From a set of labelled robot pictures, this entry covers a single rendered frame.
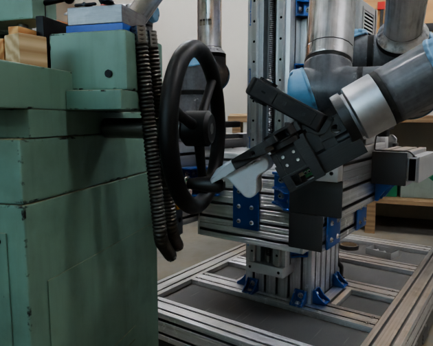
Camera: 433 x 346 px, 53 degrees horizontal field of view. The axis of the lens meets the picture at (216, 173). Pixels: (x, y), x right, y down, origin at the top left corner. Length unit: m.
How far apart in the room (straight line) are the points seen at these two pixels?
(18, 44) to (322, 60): 0.44
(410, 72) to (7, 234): 0.56
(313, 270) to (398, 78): 0.99
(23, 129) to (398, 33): 0.82
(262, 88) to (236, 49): 3.55
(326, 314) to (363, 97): 0.98
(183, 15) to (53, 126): 3.76
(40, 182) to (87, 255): 0.18
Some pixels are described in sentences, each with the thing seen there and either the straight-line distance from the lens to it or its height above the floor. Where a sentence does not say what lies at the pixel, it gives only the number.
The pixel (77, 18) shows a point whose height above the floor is 0.98.
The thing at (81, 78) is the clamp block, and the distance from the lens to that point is 0.72.
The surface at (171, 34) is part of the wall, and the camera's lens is 4.41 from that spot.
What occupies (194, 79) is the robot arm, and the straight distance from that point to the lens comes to 1.40.
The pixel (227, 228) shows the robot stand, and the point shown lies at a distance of 1.33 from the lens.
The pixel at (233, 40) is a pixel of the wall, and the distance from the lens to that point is 4.16.
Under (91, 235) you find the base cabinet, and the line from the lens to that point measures 0.79.
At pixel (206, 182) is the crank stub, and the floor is 0.73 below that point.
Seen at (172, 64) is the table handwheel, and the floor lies 0.90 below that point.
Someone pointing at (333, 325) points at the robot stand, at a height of 0.21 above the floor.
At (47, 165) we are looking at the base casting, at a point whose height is 0.76.
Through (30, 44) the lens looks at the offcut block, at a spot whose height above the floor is 0.93.
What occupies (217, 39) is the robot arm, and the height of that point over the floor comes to 1.10.
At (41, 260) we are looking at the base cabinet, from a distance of 0.68.
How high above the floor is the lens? 0.83
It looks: 7 degrees down
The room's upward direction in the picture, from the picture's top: straight up
